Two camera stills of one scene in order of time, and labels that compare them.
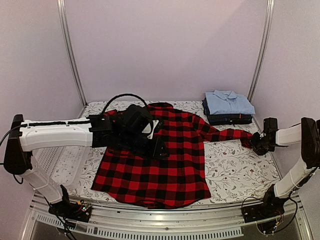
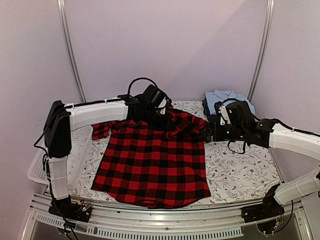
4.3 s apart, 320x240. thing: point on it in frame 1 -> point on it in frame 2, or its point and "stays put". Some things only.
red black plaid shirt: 157,183 stays put
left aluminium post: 61,13 stays put
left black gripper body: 141,149 -> 155,123
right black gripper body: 259,145 -> 219,136
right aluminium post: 267,31 stays put
